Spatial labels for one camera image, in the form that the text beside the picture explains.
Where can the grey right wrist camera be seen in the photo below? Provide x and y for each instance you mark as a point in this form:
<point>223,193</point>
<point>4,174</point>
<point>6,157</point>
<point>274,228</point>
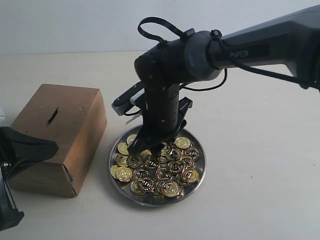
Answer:
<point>130,98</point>

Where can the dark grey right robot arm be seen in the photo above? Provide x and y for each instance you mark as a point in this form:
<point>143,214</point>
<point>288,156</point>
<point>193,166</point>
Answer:
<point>285,48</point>

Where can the brown cardboard box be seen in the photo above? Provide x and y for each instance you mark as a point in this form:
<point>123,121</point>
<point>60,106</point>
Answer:
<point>73,117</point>

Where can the gold coin left middle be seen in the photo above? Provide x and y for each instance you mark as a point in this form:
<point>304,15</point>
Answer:
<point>134,162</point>

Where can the gold coin bottom front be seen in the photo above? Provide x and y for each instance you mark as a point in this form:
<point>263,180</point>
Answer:
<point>170,188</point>

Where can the gold coin lower right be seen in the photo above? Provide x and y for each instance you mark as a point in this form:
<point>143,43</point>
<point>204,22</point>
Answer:
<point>190,176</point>

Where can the gold coin bottom middle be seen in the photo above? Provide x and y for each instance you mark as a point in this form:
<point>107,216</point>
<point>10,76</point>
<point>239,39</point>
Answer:
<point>146,184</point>

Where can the round silver metal plate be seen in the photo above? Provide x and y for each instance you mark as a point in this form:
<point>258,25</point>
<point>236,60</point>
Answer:
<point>170,153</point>

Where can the gold coin centre right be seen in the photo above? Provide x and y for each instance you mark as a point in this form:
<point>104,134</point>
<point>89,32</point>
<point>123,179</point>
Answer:
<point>176,167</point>

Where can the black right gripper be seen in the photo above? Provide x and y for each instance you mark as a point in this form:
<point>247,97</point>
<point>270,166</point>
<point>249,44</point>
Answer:
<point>163,118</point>

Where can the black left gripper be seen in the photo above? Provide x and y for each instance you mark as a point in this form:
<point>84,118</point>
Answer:
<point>17,153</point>

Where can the gold coin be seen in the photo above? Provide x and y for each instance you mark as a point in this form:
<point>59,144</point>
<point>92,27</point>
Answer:
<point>194,152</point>
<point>176,167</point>
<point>134,162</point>
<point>190,176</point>
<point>182,142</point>
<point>124,174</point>
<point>146,184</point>
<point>151,164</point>
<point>170,188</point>

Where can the gold coin far right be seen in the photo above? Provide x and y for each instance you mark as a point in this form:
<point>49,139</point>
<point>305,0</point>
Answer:
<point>194,152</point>

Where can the gold coin lower left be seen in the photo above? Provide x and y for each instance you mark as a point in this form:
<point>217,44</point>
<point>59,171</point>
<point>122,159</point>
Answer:
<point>124,174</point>

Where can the gold coin right upper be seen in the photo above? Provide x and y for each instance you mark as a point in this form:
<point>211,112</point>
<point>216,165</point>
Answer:
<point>182,142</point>

